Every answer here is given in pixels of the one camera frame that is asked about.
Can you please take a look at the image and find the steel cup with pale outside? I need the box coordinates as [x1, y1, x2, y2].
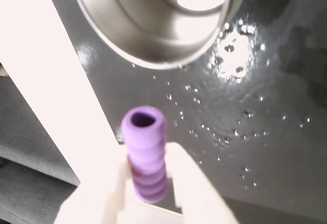
[68, 0, 254, 71]

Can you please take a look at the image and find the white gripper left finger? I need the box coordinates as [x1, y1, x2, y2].
[101, 160, 136, 224]

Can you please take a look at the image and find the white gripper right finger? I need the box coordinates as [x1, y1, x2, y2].
[166, 142, 241, 224]

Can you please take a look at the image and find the purple ribbed pen grip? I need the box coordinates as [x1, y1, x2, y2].
[121, 105, 170, 205]

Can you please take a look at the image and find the grey fabric sofa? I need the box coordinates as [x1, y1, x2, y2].
[0, 62, 81, 224]

